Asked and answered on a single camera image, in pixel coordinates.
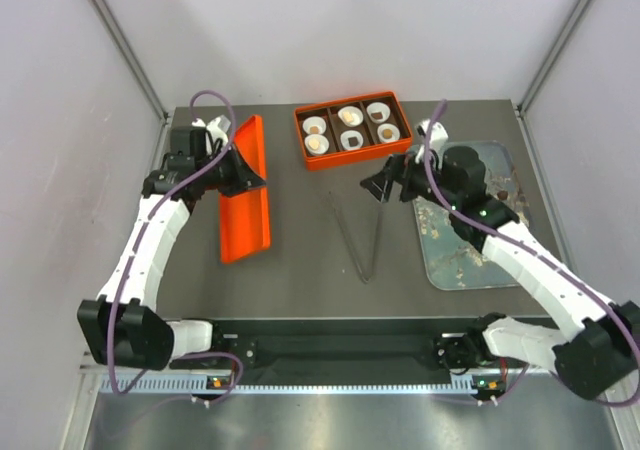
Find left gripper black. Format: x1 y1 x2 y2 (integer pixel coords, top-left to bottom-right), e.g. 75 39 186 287
196 142 266 197

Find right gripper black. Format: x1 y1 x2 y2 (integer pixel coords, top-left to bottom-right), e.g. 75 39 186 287
361 144 461 211

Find orange box lid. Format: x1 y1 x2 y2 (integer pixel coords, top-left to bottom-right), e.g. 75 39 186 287
218 115 271 264

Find metal tongs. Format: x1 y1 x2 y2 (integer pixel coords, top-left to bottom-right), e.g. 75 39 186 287
327 191 385 285

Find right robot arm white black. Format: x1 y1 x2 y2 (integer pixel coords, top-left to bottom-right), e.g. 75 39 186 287
360 146 639 401

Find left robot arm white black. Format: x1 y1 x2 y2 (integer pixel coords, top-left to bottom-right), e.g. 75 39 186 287
77 116 271 370

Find white paper cup front right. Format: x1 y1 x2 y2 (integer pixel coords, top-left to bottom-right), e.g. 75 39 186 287
377 123 401 144

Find white paper cup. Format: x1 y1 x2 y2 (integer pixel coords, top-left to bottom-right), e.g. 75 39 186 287
304 134 329 156
377 123 401 144
302 116 327 135
366 102 391 123
337 106 364 128
340 130 364 151

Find white paper cup front middle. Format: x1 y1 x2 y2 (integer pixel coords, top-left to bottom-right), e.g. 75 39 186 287
340 130 364 151

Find orange compartment box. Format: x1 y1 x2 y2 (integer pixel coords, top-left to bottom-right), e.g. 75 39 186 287
294 91 413 171

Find white paper cup back right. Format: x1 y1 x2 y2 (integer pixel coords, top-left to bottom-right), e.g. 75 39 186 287
366 102 391 123

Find white paper cup front left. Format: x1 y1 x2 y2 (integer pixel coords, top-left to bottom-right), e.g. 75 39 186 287
304 134 329 156

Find white paper cup back middle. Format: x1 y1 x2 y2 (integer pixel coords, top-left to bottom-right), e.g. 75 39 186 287
337 106 364 128

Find white paper cup back left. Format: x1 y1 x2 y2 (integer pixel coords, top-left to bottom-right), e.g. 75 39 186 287
302 116 327 135

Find blue floral tray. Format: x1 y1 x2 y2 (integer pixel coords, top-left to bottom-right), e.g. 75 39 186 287
412 141 532 291

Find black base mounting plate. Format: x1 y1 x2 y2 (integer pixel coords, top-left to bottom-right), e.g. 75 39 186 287
168 333 526 372

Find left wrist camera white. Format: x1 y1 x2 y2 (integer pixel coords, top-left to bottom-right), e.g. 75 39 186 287
191 115 231 145

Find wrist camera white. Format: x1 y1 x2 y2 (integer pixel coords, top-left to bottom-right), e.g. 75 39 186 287
191 115 231 145
416 119 449 153

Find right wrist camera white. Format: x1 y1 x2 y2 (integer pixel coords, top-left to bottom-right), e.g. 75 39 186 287
416 119 449 153

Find aluminium frame rail front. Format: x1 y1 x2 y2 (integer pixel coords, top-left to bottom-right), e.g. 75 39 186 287
78 333 626 376

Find grey slotted cable duct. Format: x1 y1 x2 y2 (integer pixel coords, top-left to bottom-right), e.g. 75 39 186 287
129 373 506 396

